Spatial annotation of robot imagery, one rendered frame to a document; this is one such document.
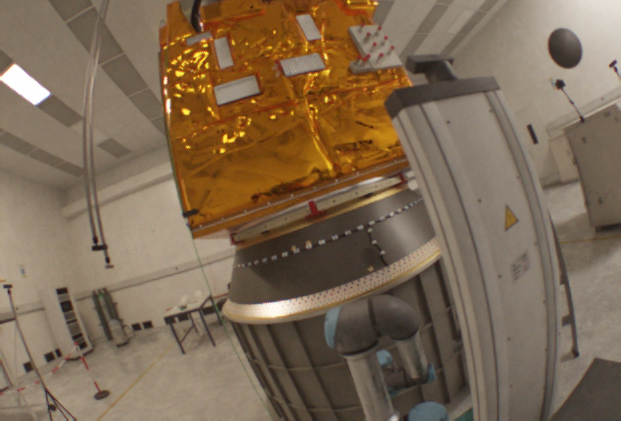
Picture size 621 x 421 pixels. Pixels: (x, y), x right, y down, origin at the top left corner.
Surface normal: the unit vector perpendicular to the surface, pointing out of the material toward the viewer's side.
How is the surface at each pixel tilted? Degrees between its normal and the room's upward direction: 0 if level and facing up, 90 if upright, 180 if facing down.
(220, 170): 85
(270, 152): 84
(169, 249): 90
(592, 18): 90
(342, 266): 62
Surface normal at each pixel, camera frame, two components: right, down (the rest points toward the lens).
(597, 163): -0.93, 0.31
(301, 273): -0.39, -0.48
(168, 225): 0.14, -0.19
